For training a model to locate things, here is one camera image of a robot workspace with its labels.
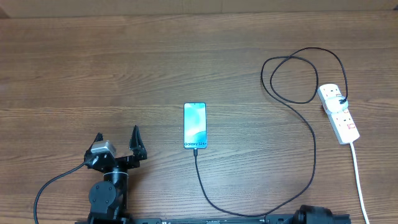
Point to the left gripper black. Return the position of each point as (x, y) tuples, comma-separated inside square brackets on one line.
[(138, 153)]

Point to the Samsung Galaxy smartphone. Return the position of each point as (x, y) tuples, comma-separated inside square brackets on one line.
[(194, 126)]

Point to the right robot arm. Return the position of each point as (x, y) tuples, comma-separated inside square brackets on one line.
[(307, 214)]

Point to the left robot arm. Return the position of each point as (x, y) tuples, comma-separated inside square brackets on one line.
[(108, 198)]

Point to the white USB charger plug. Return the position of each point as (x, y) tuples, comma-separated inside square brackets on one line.
[(336, 104)]

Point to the white power strip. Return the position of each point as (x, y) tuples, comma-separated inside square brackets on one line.
[(342, 122)]

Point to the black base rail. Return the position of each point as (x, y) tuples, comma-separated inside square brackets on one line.
[(270, 219)]

